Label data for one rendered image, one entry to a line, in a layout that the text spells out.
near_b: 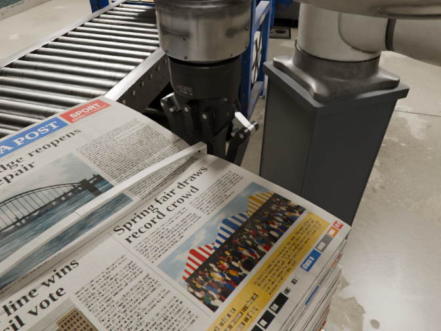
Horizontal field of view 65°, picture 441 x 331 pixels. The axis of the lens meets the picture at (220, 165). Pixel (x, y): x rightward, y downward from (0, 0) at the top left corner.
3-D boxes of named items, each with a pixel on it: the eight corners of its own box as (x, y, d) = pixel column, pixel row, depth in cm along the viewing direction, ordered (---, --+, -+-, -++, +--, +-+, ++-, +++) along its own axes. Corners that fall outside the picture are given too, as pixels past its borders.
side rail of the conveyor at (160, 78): (63, 203, 85) (48, 166, 77) (44, 199, 86) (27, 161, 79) (215, 31, 185) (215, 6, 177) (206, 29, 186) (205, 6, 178)
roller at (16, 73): (126, 85, 113) (124, 100, 113) (8, 69, 123) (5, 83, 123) (119, 81, 108) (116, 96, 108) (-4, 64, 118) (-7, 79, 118)
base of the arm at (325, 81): (331, 45, 80) (336, 20, 77) (401, 86, 64) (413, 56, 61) (261, 56, 75) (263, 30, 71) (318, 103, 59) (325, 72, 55)
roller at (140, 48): (159, 62, 135) (158, 50, 132) (56, 50, 145) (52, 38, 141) (165, 57, 138) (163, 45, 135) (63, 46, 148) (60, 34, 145)
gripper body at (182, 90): (147, 51, 34) (159, 129, 40) (215, 73, 30) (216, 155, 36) (195, 31, 39) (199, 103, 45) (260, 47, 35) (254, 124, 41)
